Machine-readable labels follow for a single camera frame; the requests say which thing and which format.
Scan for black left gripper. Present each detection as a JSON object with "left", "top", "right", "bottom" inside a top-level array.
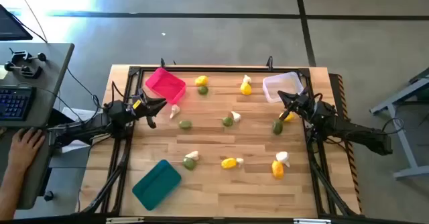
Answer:
[{"left": 125, "top": 89, "right": 168, "bottom": 129}]

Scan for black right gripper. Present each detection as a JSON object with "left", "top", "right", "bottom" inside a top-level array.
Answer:
[{"left": 277, "top": 87, "right": 318, "bottom": 122}]

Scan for large white garlic bulb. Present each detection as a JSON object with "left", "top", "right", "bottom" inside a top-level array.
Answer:
[{"left": 275, "top": 151, "right": 291, "bottom": 168}]

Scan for teal plastic basket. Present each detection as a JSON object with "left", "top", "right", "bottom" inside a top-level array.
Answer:
[{"left": 131, "top": 159, "right": 183, "bottom": 212}]

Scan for person's forearm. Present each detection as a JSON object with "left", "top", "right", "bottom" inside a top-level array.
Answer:
[{"left": 0, "top": 165, "right": 26, "bottom": 221}]

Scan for clear plastic basket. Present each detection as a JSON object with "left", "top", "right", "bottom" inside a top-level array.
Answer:
[{"left": 261, "top": 71, "right": 305, "bottom": 104}]

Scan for pink plastic basket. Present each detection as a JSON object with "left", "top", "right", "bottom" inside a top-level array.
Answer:
[{"left": 144, "top": 67, "right": 187, "bottom": 105}]

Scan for white paper sheets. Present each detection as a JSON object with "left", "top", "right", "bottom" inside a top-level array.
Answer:
[{"left": 61, "top": 107, "right": 101, "bottom": 154}]

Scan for black yellow hazard strip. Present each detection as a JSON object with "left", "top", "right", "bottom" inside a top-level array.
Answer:
[{"left": 330, "top": 72, "right": 363, "bottom": 215}]

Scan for grey desk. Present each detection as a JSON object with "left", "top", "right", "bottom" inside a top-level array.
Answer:
[{"left": 0, "top": 42, "right": 75, "bottom": 210}]

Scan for black screw clamp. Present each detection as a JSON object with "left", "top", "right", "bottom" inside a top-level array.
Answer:
[
  {"left": 8, "top": 48, "right": 48, "bottom": 64},
  {"left": 3, "top": 62, "right": 44, "bottom": 80}
]

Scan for person's hand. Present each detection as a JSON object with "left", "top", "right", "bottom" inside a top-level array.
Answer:
[{"left": 7, "top": 127, "right": 46, "bottom": 171}]

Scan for black backlit keyboard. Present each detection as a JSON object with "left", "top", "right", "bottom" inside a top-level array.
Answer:
[{"left": 0, "top": 85, "right": 37, "bottom": 121}]

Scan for black desk monitor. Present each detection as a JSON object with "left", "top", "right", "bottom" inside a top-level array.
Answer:
[{"left": 0, "top": 4, "right": 34, "bottom": 42}]

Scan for black aluminium table frame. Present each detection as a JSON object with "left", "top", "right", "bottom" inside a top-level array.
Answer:
[{"left": 80, "top": 65, "right": 361, "bottom": 218}]

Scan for silver metal bracket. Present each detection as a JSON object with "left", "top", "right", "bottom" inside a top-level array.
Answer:
[
  {"left": 106, "top": 217, "right": 145, "bottom": 224},
  {"left": 293, "top": 218, "right": 332, "bottom": 224}
]

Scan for grey metal table frame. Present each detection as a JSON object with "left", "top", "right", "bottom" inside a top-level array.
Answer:
[{"left": 369, "top": 68, "right": 429, "bottom": 180}]

